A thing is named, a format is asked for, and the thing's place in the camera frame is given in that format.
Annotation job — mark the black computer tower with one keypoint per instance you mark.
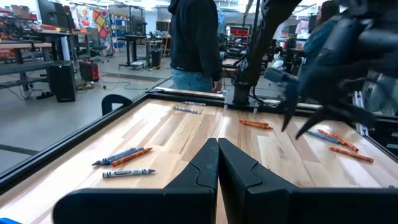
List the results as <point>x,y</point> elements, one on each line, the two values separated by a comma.
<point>62,82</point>

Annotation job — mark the person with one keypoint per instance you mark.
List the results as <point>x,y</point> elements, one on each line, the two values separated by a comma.
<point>314,43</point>
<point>194,37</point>

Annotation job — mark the colourful patchwork quilt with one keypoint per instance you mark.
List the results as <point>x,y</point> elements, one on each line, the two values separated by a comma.
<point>102,28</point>

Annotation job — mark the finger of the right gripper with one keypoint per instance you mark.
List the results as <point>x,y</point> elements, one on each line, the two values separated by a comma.
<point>320,114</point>
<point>292,105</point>

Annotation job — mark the blue shelf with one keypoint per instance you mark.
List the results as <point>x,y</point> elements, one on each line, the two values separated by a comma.
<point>119,31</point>

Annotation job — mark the grey wooden workbench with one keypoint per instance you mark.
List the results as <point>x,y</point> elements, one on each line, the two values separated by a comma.
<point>18,67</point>

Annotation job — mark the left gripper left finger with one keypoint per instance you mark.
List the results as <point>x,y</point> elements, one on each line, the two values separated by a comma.
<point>140,208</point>

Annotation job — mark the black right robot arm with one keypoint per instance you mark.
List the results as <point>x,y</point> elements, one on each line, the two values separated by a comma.
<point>267,31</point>

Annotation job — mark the black standing desk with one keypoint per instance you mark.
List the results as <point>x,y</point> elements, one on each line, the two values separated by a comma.
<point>133,36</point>

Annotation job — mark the black aluminium table frame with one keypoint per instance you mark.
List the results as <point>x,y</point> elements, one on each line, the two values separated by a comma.
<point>77,138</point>

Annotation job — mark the grey crayon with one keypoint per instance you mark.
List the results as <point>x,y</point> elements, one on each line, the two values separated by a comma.
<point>185,109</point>
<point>194,103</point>
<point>127,173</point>

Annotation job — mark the black monitor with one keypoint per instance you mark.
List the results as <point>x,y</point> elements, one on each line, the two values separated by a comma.
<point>49,12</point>

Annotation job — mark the black frame hook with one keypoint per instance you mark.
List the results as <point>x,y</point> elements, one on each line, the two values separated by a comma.
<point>105,104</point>

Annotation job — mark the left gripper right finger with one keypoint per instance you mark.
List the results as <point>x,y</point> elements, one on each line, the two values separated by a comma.
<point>311,208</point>

